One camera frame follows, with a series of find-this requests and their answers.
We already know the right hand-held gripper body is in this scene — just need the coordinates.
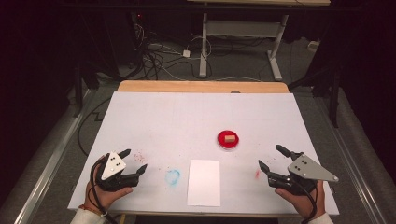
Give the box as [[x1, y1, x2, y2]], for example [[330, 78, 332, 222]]
[[266, 151, 340, 196]]

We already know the white board cover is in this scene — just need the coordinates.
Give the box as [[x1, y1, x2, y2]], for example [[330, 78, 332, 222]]
[[67, 91, 340, 217]]

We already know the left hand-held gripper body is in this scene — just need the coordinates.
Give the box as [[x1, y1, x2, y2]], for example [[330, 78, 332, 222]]
[[92, 151, 140, 192]]

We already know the metal floor rail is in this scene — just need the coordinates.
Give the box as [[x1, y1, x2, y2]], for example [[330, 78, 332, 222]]
[[13, 89, 96, 224], [314, 92, 389, 224]]

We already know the white paper sheet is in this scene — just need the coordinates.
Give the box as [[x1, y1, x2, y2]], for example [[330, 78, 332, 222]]
[[187, 159, 221, 207]]

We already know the person's right hand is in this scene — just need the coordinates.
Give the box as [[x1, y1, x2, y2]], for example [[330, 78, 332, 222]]
[[275, 180, 327, 220]]

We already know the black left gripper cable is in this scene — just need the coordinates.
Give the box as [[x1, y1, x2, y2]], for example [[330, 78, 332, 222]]
[[89, 157, 115, 224]]

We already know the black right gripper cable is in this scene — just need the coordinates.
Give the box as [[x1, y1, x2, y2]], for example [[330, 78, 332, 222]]
[[292, 178, 319, 224]]

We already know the wooden table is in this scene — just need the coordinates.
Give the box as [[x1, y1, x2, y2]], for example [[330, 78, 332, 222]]
[[117, 79, 290, 94]]

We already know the tangle of floor cables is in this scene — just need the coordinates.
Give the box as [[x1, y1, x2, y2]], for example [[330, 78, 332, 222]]
[[134, 22, 216, 82]]

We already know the white metal desk frame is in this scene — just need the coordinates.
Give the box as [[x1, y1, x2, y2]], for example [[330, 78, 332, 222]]
[[186, 0, 332, 82]]

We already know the black floor cable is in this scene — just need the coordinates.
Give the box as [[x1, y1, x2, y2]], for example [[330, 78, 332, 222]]
[[77, 97, 112, 157]]

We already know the orange bead bracelet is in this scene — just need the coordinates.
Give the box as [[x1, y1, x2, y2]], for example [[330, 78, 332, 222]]
[[78, 203, 108, 217]]

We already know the person's left hand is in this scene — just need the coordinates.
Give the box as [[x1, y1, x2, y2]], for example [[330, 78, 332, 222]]
[[84, 162, 134, 213]]

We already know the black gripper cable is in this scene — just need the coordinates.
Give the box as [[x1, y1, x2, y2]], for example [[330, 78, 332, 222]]
[[89, 157, 115, 224], [292, 178, 319, 224]]

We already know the round red ink pad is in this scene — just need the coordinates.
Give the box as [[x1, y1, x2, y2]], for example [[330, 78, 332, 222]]
[[217, 130, 241, 151]]

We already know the black stand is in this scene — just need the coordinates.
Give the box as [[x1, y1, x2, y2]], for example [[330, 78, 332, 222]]
[[288, 60, 343, 129], [72, 60, 101, 119]]

